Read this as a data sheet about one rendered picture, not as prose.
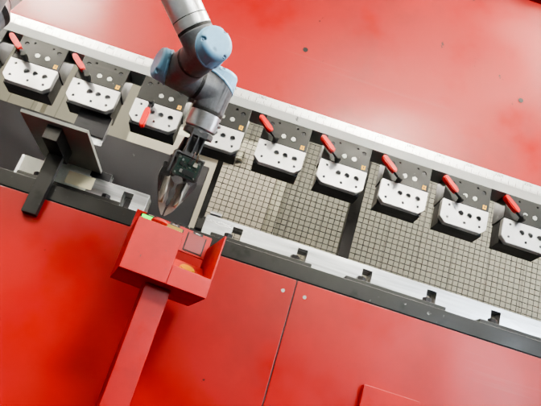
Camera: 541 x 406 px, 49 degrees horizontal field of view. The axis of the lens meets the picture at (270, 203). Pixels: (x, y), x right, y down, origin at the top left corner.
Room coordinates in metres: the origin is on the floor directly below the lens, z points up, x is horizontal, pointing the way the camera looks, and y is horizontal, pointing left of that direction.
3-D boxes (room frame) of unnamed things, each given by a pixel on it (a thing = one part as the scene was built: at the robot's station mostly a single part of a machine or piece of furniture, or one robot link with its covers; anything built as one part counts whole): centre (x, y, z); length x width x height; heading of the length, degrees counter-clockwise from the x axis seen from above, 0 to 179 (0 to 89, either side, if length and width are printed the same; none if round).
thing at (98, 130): (1.67, 0.59, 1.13); 0.10 x 0.02 x 0.10; 91
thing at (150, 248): (1.34, 0.19, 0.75); 0.20 x 0.16 x 0.18; 106
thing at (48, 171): (1.48, 0.59, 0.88); 0.14 x 0.04 x 0.22; 1
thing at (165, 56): (1.14, 0.28, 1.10); 0.11 x 0.11 x 0.08; 30
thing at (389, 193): (1.69, -0.38, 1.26); 0.15 x 0.09 x 0.17; 91
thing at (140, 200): (1.67, 0.54, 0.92); 0.39 x 0.06 x 0.10; 91
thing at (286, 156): (1.68, 0.02, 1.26); 0.15 x 0.09 x 0.17; 91
